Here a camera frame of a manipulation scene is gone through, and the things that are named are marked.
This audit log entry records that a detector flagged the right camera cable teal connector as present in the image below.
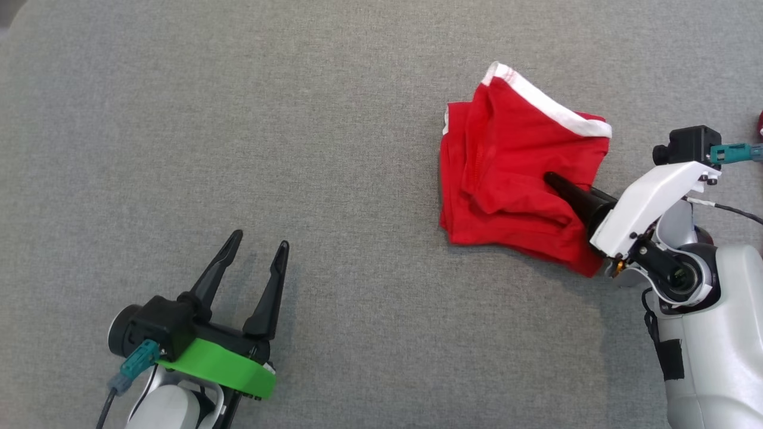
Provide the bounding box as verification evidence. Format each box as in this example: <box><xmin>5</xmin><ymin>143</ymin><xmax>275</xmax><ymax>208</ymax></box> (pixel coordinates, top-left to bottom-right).
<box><xmin>709</xmin><ymin>142</ymin><xmax>763</xmax><ymax>166</ymax></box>

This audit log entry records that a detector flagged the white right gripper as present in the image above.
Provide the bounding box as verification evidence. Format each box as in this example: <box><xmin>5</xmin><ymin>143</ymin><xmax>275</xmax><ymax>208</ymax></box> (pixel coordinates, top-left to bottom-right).
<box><xmin>543</xmin><ymin>160</ymin><xmax>723</xmax><ymax>276</ymax></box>

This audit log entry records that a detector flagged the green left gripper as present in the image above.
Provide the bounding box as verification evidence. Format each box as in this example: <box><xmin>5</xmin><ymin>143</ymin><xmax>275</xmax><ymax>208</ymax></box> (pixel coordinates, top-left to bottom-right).
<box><xmin>160</xmin><ymin>229</ymin><xmax>291</xmax><ymax>401</ymax></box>

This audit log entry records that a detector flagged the left camera cable teal connector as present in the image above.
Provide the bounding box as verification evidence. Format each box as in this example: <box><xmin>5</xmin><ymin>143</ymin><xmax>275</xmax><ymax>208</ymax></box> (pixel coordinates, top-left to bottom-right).
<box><xmin>95</xmin><ymin>338</ymin><xmax>163</xmax><ymax>429</ymax></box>

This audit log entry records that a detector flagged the red and white basketball jersey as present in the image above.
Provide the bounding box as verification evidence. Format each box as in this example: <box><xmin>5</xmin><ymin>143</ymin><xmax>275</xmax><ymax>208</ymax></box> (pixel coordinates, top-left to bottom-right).
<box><xmin>439</xmin><ymin>61</ymin><xmax>613</xmax><ymax>279</ymax></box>

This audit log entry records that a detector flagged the camera cable teal connector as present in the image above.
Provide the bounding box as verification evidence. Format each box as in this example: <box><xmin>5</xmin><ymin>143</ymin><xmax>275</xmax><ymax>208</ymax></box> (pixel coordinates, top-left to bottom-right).
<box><xmin>709</xmin><ymin>142</ymin><xmax>763</xmax><ymax>166</ymax></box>
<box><xmin>95</xmin><ymin>338</ymin><xmax>163</xmax><ymax>429</ymax></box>

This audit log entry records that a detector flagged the thin black right gripper cable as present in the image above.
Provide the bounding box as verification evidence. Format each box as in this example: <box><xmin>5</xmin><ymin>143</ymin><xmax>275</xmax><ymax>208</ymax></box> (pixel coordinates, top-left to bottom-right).
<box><xmin>682</xmin><ymin>196</ymin><xmax>763</xmax><ymax>226</ymax></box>

